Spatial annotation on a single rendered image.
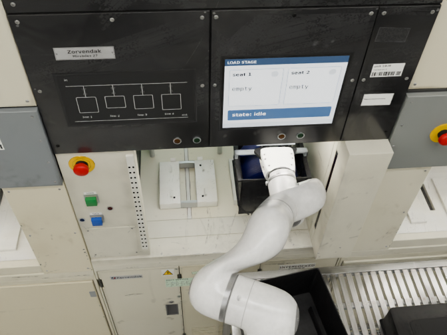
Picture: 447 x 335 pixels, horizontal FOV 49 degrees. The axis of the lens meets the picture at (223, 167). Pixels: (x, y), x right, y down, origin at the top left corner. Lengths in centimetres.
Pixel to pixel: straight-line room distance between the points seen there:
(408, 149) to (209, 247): 74
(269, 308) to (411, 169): 72
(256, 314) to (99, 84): 60
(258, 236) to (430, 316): 90
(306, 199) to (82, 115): 59
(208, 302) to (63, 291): 101
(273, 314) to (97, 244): 83
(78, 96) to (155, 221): 75
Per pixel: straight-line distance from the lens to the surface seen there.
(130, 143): 128
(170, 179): 188
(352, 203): 151
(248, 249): 100
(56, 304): 205
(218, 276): 101
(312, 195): 129
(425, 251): 199
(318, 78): 119
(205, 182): 186
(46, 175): 139
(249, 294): 100
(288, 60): 114
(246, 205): 165
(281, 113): 124
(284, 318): 100
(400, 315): 174
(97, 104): 120
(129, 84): 115
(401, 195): 164
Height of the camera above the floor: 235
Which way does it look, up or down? 49 degrees down
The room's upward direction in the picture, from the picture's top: 2 degrees clockwise
